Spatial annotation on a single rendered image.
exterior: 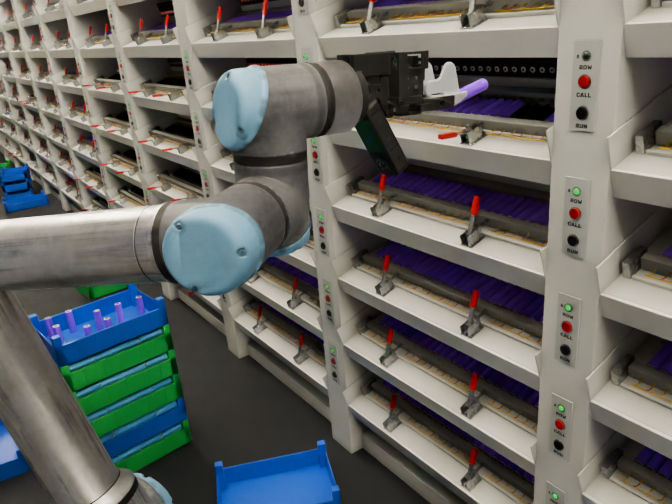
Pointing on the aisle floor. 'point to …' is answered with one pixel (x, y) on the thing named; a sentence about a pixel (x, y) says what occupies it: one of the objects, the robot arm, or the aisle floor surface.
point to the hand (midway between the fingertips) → (454, 98)
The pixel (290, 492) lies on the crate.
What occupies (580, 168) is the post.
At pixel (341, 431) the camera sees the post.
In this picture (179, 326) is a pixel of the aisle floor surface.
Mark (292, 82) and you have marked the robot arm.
